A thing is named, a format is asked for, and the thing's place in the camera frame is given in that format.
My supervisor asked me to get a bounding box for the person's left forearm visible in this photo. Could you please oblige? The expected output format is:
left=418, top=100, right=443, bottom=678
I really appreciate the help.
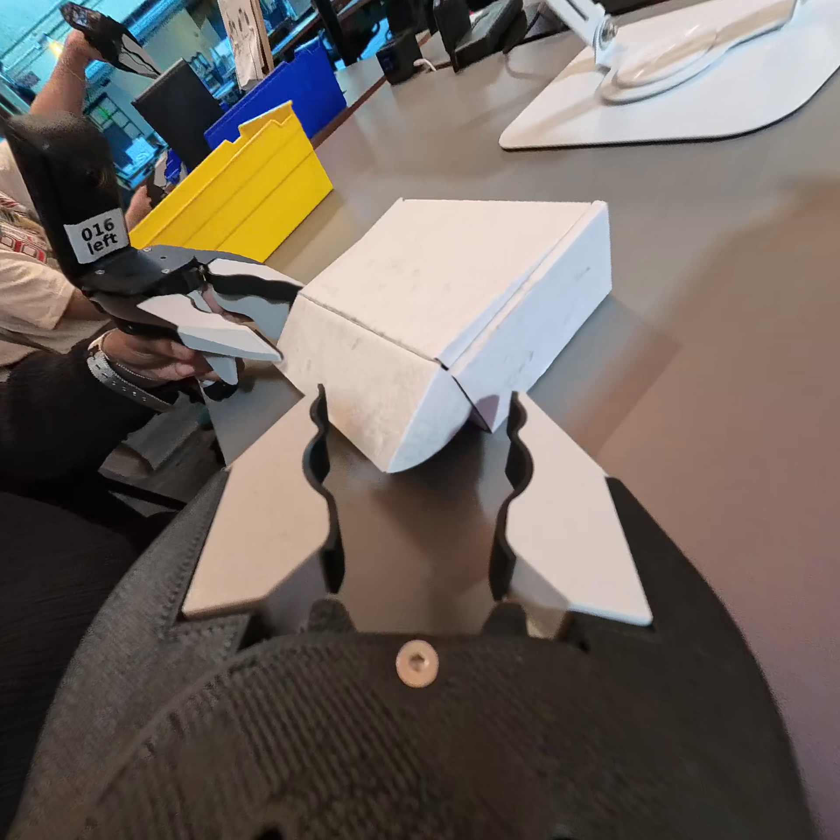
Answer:
left=0, top=340, right=219, bottom=488

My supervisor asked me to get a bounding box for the black cube device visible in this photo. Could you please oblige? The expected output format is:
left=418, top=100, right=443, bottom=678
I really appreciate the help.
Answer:
left=430, top=0, right=475, bottom=56

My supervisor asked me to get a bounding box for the black cabinet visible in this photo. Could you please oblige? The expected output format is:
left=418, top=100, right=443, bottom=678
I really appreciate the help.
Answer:
left=130, top=56, right=228, bottom=173

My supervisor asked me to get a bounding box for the white document stand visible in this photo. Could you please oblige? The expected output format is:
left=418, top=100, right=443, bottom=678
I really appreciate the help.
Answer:
left=497, top=0, right=840, bottom=153

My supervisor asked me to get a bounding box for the blue bin with white sticker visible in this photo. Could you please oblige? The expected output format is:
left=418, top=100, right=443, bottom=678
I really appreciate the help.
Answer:
left=202, top=35, right=349, bottom=153

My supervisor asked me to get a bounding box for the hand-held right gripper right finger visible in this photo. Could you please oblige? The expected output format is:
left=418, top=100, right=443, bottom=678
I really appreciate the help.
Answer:
left=489, top=392, right=655, bottom=639

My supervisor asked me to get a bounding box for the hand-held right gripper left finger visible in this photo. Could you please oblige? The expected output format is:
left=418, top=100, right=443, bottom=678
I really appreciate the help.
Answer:
left=182, top=386, right=347, bottom=621

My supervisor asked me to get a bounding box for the white cardboard box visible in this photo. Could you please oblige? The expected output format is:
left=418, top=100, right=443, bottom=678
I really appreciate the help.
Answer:
left=277, top=197, right=616, bottom=476

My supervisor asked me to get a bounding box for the person's left hand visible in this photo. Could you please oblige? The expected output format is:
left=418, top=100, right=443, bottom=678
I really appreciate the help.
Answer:
left=98, top=331, right=221, bottom=389

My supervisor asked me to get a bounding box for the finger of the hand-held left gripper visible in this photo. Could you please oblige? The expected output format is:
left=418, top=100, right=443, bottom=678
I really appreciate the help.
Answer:
left=205, top=258, right=307, bottom=342
left=136, top=292, right=286, bottom=364

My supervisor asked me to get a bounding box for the grey desk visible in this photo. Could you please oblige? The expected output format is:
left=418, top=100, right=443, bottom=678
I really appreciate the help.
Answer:
left=209, top=0, right=840, bottom=840

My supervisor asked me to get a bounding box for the black battery charger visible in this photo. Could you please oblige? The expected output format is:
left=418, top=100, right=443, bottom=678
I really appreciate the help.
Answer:
left=374, top=28, right=425, bottom=86

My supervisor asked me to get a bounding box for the yellow storage bin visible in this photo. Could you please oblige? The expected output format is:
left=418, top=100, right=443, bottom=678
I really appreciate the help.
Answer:
left=126, top=100, right=336, bottom=265

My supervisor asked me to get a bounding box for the silver wrist bracelet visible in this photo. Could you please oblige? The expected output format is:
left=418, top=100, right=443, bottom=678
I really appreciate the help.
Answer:
left=84, top=346, right=176, bottom=414

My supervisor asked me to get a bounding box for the black power adapter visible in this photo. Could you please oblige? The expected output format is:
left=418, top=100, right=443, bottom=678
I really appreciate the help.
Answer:
left=451, top=0, right=527, bottom=71

